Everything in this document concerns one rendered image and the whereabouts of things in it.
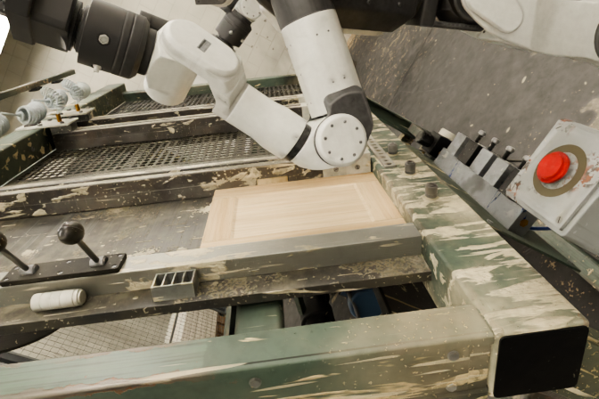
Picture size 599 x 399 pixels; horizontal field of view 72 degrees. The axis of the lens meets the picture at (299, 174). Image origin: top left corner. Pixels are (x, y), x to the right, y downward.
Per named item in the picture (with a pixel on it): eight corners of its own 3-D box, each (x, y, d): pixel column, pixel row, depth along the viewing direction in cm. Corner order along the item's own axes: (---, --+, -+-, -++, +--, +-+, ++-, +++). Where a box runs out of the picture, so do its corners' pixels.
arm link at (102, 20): (-5, 20, 44) (113, 61, 50) (20, -57, 46) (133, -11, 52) (9, 60, 55) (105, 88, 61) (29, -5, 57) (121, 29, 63)
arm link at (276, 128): (222, 124, 67) (317, 185, 72) (225, 120, 58) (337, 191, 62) (257, 69, 68) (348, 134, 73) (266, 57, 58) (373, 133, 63)
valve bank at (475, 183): (634, 214, 75) (537, 158, 69) (580, 273, 79) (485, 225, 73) (492, 135, 121) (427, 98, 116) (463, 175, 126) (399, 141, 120)
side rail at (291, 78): (311, 92, 250) (309, 74, 246) (127, 111, 245) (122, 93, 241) (310, 89, 257) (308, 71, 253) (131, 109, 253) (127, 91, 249)
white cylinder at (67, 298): (33, 315, 69) (81, 309, 69) (27, 301, 68) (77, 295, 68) (42, 304, 71) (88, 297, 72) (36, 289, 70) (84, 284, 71)
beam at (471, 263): (579, 388, 54) (594, 322, 50) (489, 401, 54) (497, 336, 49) (329, 87, 258) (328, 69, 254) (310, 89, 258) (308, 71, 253)
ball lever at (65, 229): (110, 273, 73) (75, 236, 62) (88, 276, 72) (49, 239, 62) (114, 254, 75) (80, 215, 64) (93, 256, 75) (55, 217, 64)
